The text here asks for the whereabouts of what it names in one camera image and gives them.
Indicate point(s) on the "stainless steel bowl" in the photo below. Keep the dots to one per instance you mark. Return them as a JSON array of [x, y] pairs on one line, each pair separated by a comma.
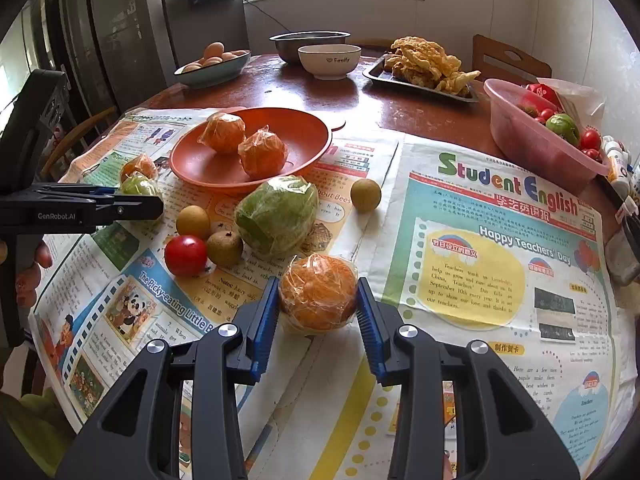
[[285, 47]]

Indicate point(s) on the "pile of brown eggs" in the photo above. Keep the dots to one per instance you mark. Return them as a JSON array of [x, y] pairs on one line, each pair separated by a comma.
[[214, 55]]

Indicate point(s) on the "red tomato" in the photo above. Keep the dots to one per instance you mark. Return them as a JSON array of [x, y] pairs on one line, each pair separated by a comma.
[[186, 255]]

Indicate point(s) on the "person's left hand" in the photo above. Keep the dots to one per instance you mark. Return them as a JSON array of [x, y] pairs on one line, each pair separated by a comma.
[[30, 285]]

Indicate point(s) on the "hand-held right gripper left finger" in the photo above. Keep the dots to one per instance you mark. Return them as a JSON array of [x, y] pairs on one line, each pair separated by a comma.
[[267, 320]]

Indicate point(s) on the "teal bowl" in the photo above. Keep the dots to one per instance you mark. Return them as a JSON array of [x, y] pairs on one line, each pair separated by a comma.
[[210, 76]]

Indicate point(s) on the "plastic-wrapped orange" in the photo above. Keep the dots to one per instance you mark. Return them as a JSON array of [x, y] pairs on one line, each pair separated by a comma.
[[223, 132], [262, 152], [140, 166], [318, 292]]

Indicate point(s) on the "dark refrigerator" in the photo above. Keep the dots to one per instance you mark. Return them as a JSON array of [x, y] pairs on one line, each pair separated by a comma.
[[120, 30]]

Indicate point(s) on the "dark glass jar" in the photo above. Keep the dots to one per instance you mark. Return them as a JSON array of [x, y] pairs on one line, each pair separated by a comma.
[[624, 250]]

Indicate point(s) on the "small green citrus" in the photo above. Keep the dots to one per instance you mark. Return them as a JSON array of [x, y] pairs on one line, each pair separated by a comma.
[[141, 186]]

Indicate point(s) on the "red packet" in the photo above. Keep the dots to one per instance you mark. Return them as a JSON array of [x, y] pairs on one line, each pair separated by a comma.
[[542, 96]]

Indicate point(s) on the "green cloth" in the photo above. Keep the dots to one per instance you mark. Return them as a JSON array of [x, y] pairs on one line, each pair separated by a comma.
[[30, 430]]

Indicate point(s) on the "green tomato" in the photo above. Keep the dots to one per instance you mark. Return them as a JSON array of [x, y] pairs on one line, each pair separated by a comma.
[[562, 129]]

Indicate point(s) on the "orange plastic plate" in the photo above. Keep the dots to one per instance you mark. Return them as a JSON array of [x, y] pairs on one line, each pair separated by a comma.
[[200, 165]]

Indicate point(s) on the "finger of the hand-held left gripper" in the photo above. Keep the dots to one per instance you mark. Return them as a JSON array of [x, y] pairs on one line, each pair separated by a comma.
[[135, 207], [105, 191]]

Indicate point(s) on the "small brown round fruit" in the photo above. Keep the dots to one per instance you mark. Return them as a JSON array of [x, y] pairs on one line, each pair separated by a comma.
[[224, 247], [193, 221], [365, 194]]

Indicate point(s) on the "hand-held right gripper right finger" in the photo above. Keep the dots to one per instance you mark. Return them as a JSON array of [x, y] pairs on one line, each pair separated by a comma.
[[370, 330]]

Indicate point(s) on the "clear plastic bag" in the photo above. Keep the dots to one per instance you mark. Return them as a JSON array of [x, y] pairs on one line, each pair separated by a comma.
[[580, 97]]

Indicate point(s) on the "newspaper with panda cartoon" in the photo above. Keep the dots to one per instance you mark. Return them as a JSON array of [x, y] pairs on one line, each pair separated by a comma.
[[150, 310]]

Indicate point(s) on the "white bottles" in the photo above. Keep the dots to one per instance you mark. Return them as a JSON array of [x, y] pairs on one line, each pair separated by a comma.
[[616, 160]]

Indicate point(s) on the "white ceramic bowl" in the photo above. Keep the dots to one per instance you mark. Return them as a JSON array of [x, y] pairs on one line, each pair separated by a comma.
[[330, 62]]

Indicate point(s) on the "newspaper with green headline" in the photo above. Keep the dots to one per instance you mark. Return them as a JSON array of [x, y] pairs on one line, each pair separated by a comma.
[[500, 270]]

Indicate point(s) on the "pile of cherry tomatoes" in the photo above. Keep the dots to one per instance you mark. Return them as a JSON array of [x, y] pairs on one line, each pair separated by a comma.
[[590, 140]]

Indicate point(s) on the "pile of fried dough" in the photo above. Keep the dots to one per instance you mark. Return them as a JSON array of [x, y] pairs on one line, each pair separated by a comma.
[[425, 60]]

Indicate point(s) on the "large green citrus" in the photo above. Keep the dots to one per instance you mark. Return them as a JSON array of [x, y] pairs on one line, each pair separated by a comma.
[[276, 215]]

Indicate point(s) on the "pink plastic basin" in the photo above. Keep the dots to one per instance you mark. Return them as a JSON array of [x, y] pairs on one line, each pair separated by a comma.
[[520, 140]]

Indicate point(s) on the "curved wooden chair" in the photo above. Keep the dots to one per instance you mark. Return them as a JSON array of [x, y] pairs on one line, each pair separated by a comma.
[[75, 135]]

